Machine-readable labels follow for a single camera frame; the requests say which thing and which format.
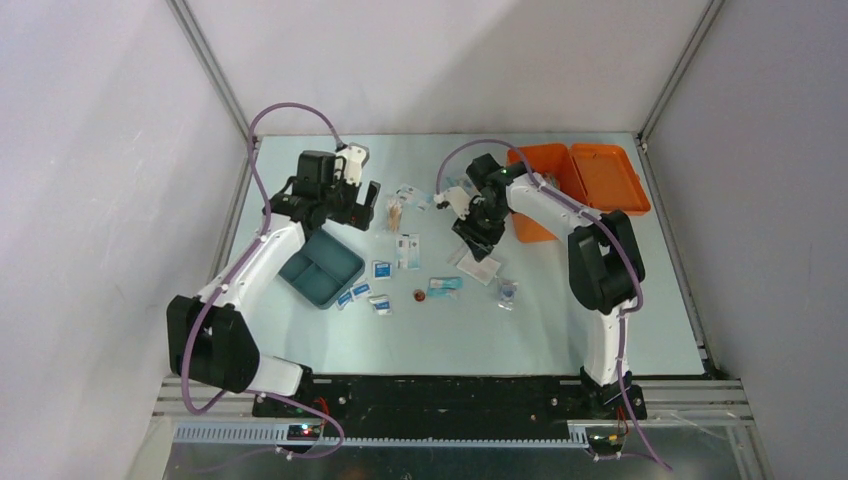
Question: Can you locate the blue wipe packet middle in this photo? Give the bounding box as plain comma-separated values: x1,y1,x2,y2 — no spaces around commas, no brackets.
350,280,373,301

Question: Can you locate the clear bag blue tape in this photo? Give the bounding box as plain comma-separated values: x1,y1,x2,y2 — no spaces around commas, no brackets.
498,278,518,311

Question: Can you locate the cotton swab bag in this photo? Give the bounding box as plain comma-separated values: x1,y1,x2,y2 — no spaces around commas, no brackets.
385,195,404,233

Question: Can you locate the blue wipe packet lower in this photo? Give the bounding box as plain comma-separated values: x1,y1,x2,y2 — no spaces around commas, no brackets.
368,295,393,316

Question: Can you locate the teal plaster bag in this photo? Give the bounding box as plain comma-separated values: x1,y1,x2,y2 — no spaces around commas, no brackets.
444,173,476,197

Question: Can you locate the blue white sachet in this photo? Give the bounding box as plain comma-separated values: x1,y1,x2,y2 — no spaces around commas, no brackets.
395,184,433,212
395,233,421,270

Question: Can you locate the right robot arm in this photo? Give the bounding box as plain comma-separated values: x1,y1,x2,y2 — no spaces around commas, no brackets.
434,154,645,418

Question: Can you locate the teal divided tray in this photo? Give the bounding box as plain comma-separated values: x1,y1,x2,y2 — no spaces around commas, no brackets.
278,230,365,310

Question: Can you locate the blue wipe packet left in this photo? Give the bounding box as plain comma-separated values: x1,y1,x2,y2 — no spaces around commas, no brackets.
335,290,354,311

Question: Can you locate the orange medicine kit box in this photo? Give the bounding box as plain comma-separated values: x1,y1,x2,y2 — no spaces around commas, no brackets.
519,143,651,216

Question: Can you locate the teal wrapped bandage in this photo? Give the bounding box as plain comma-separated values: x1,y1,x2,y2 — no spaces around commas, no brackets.
427,276,464,300

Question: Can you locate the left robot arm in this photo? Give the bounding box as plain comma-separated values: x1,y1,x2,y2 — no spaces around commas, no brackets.
166,143,380,417

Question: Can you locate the white gauze pad pack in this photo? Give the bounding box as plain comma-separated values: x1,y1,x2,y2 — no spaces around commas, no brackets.
456,251,502,286

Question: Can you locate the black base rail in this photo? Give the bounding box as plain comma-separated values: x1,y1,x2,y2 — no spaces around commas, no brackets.
252,374,647,441

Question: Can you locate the lower blue white sachet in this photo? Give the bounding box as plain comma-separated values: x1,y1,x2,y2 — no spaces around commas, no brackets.
395,233,421,270

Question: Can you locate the blue alcohol wipe packet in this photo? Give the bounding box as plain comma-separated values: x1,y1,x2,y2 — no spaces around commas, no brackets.
371,261,392,280

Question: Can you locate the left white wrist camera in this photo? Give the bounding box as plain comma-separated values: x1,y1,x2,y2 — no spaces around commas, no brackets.
334,143,370,187

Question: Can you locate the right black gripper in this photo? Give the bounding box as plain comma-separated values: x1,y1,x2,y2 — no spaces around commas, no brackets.
453,200,510,262

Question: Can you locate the upper blue white sachet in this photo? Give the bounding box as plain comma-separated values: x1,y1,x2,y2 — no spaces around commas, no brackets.
395,184,433,212

